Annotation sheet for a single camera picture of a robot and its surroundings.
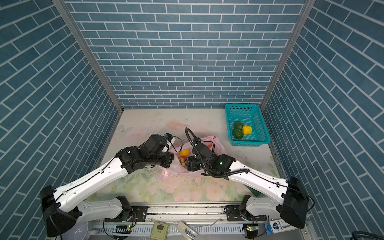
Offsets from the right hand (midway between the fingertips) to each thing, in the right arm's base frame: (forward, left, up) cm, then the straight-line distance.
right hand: (187, 159), depth 76 cm
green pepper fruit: (+27, -30, -11) cm, 42 cm away
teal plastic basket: (+48, -40, -14) cm, 65 cm away
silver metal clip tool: (-29, -4, -15) cm, 33 cm away
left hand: (-1, +6, +2) cm, 7 cm away
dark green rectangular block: (-9, -38, -17) cm, 42 cm away
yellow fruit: (+31, -36, -11) cm, 49 cm away
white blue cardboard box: (-23, -44, -16) cm, 52 cm away
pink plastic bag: (-6, +5, +1) cm, 8 cm away
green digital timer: (-30, +10, -14) cm, 34 cm away
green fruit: (+34, -30, -11) cm, 47 cm away
